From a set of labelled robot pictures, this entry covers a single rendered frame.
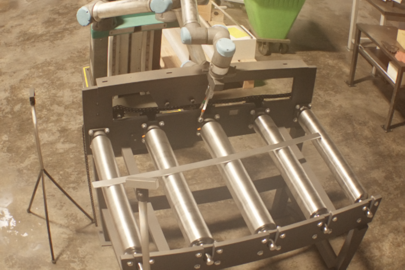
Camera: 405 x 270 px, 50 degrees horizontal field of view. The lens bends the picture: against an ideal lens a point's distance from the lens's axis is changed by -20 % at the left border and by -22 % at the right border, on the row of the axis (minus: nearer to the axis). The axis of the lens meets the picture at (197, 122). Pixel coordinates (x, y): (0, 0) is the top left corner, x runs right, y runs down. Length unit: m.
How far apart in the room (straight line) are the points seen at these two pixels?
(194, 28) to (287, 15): 2.84
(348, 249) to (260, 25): 3.21
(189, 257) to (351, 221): 0.87
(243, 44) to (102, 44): 1.35
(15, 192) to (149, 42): 1.58
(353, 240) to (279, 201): 1.06
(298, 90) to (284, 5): 2.31
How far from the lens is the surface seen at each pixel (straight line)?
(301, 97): 3.05
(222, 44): 2.47
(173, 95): 2.73
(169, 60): 4.62
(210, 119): 2.84
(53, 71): 5.18
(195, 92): 2.76
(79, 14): 3.33
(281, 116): 3.06
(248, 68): 2.80
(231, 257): 2.22
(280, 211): 3.61
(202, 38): 2.54
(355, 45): 5.17
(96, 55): 3.99
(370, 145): 4.54
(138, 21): 3.61
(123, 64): 3.95
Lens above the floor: 2.53
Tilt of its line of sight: 35 degrees down
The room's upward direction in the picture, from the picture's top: 5 degrees clockwise
